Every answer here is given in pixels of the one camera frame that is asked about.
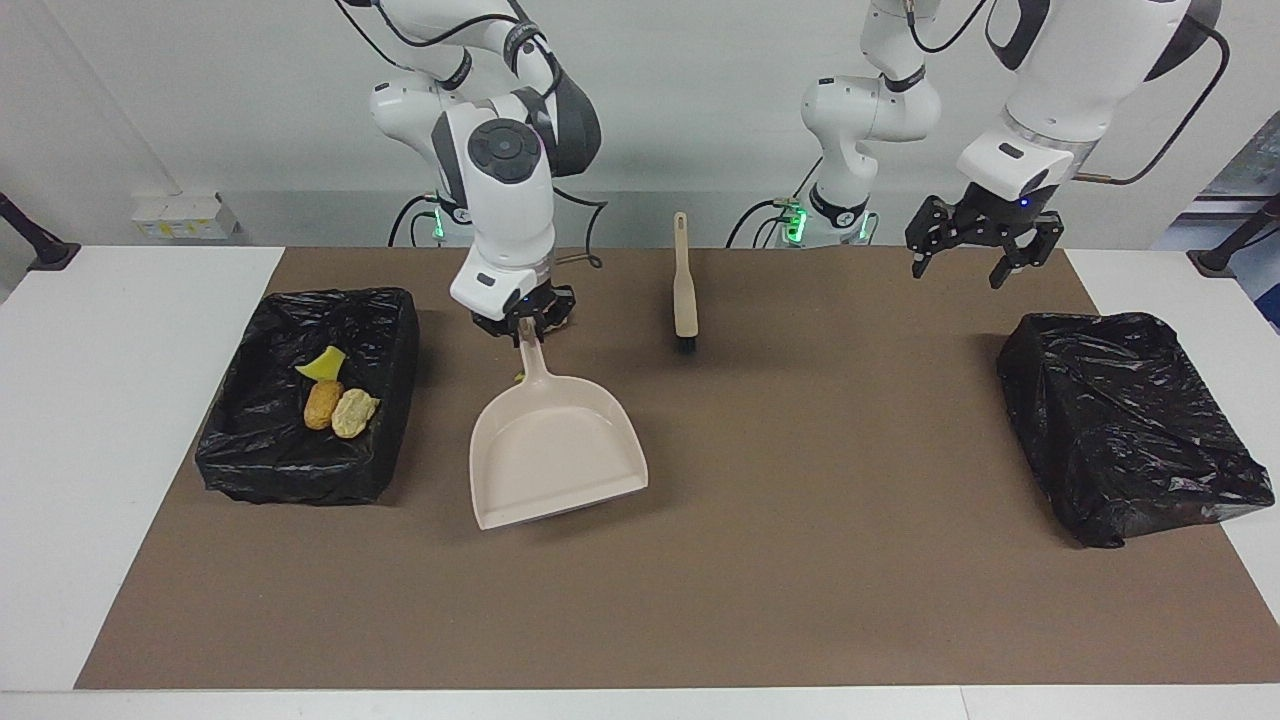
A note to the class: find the black stand foot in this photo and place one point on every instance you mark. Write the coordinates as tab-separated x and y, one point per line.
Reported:
50	255
1215	262

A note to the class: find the small notched yellow sponge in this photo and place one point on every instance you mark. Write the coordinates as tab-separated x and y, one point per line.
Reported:
322	365

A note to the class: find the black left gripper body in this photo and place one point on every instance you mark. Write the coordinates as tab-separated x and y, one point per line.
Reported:
1000	215

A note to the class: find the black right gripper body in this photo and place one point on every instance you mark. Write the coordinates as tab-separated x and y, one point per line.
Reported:
540	312

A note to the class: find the beige plastic dustpan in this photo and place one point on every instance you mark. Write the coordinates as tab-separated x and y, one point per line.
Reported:
555	450

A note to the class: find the black bag lined bin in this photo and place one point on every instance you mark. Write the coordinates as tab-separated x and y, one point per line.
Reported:
1120	430
260	450

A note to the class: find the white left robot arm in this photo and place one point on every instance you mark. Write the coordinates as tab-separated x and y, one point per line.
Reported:
1080	70

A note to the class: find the brown table mat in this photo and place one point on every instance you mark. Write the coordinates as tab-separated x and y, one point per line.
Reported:
800	600

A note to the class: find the orange-brown sponge chunk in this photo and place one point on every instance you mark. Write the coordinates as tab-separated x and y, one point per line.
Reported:
322	404

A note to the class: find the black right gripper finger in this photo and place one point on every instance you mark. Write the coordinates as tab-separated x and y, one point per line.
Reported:
555	318
503	334

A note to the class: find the beige hand brush black bristles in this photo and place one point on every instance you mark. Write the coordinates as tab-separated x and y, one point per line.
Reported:
686	290

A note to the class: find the pale beige sponge chunk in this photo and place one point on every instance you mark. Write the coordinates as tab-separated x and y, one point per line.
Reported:
354	412

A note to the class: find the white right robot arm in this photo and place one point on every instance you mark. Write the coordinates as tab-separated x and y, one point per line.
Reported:
510	210

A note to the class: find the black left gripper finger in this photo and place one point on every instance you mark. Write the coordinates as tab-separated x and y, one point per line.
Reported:
930	225
1035	248

